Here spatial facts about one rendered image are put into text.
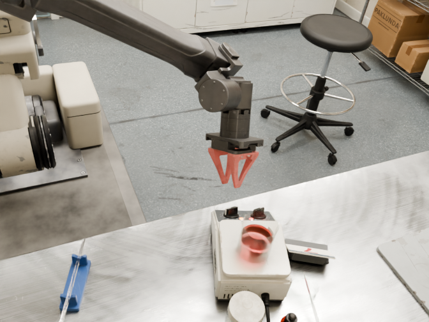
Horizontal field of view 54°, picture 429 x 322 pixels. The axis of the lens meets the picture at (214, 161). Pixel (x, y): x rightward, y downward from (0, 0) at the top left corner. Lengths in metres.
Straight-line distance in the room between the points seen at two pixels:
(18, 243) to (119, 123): 1.16
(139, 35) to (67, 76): 1.01
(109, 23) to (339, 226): 0.63
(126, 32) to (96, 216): 0.85
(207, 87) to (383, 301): 0.52
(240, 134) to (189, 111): 1.71
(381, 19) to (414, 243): 2.49
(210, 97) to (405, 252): 0.53
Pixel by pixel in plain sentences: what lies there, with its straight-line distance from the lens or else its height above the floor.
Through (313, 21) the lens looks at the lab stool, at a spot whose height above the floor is 0.65.
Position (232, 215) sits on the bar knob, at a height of 0.81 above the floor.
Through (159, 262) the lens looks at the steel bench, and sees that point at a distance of 0.85.
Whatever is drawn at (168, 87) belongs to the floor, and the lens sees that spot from 2.69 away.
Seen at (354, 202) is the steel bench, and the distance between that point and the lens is 1.05.
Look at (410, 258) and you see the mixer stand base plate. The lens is 0.98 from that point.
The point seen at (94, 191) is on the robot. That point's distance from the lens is 1.51.
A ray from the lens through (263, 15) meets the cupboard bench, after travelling 3.46.
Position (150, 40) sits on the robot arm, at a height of 1.13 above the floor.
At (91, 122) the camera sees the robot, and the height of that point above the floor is 0.49.
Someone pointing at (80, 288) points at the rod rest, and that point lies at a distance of 0.82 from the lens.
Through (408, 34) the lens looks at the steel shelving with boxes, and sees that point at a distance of 3.29.
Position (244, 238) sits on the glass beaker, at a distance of 0.71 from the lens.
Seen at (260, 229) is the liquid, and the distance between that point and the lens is 0.75.
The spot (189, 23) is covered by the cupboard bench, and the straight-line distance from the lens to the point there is 3.20.
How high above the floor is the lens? 1.45
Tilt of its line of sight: 42 degrees down
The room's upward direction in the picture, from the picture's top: 8 degrees clockwise
